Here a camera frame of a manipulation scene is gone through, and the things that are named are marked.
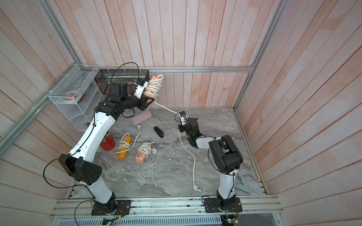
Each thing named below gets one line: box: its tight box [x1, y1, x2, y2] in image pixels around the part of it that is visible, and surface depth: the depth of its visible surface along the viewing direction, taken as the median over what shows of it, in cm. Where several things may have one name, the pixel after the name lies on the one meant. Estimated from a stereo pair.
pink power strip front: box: [135, 151, 147, 164], surface depth 87 cm
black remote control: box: [153, 126, 165, 139], surface depth 104 cm
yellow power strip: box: [115, 135, 132, 160], surface depth 92 cm
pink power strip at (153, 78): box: [143, 75, 161, 98], surface depth 71 cm
